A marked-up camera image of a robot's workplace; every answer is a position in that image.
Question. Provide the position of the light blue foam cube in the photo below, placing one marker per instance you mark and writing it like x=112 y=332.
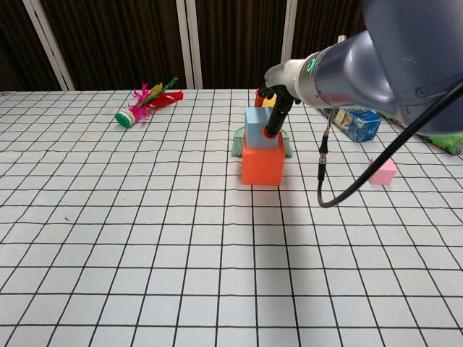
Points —
x=255 y=130

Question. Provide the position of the yellow pear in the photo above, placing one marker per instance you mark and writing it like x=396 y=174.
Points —
x=268 y=103

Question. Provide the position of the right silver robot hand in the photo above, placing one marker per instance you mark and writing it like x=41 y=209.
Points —
x=284 y=79

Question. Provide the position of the blue cookie box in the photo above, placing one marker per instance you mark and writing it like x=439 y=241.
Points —
x=361 y=126

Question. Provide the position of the colourful feather shuttlecock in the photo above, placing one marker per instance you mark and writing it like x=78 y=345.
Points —
x=126 y=117

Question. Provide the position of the dark folding screen white frame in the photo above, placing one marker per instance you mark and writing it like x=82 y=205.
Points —
x=108 y=36

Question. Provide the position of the small pink foam cube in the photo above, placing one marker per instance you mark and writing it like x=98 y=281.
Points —
x=385 y=175

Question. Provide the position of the green chips can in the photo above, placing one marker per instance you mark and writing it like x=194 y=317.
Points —
x=448 y=142

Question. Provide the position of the orange foam cube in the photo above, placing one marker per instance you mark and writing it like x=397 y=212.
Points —
x=262 y=166

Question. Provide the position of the white black-grid tablecloth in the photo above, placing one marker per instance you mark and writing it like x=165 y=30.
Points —
x=144 y=253

